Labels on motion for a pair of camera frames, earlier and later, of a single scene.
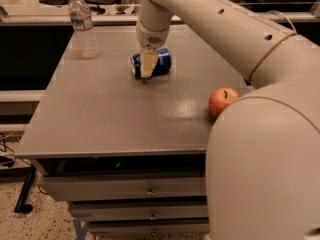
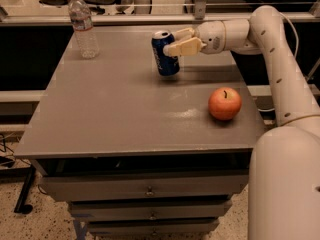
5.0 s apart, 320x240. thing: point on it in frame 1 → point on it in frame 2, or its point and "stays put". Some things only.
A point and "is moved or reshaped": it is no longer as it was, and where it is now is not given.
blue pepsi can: (163, 64) is moved or reshaped
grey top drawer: (107, 187) stays put
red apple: (220, 98) stays put
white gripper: (150, 39) → (212, 37)
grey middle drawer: (143, 210) stays put
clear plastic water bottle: (83, 26) stays put
